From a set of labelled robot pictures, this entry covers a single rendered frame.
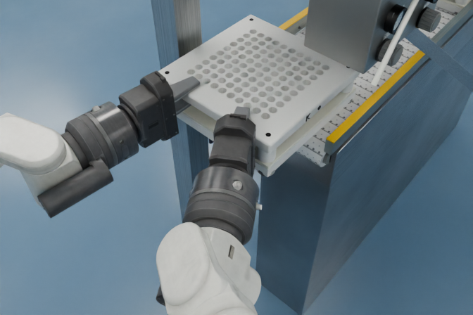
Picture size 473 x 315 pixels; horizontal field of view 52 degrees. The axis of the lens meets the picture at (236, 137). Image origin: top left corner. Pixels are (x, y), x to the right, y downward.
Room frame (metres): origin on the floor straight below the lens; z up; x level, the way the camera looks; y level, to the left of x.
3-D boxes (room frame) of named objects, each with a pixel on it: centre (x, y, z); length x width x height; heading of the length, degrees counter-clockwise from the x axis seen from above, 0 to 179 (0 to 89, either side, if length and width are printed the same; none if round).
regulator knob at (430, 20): (0.65, -0.29, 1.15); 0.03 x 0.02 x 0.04; 139
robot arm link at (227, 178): (0.42, 0.01, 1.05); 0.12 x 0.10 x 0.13; 170
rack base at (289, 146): (0.64, -0.04, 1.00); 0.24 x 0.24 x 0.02; 48
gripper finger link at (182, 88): (0.58, 0.09, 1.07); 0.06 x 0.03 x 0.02; 130
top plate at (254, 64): (0.64, -0.04, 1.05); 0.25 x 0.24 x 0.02; 48
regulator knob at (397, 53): (0.55, -0.21, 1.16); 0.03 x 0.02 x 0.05; 139
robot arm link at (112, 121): (0.53, 0.16, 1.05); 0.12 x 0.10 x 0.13; 130
